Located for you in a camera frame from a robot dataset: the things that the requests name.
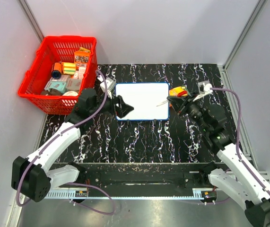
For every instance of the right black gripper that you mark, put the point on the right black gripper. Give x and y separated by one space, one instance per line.
177 102

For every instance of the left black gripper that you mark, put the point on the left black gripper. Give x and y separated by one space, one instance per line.
122 109

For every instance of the white blue-framed whiteboard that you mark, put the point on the white blue-framed whiteboard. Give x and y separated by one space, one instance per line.
146 98

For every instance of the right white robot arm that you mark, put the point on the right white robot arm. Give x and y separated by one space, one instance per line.
247 188

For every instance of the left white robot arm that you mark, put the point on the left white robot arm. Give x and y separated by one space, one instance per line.
33 177

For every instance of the orange juice carton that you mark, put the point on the orange juice carton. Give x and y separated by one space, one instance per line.
178 91

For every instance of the brown pink box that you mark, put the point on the brown pink box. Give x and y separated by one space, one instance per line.
73 84

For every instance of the white round container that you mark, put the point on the white round container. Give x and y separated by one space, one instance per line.
71 93

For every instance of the orange snack box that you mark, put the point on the orange snack box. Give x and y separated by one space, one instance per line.
81 57

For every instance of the teal box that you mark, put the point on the teal box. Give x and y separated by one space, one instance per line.
57 85

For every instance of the yellow striped box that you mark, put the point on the yellow striped box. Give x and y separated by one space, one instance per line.
68 68

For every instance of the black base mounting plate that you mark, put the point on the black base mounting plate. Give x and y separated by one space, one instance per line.
145 184

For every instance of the blue orange can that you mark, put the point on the blue orange can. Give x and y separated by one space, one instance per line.
56 70

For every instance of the red plastic shopping basket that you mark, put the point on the red plastic shopping basket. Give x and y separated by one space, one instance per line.
55 49

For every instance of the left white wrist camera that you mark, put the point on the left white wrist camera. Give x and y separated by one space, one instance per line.
108 86

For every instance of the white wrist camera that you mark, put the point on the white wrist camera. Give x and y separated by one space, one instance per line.
205 89
108 86

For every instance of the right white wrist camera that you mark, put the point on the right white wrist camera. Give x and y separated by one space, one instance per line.
205 89

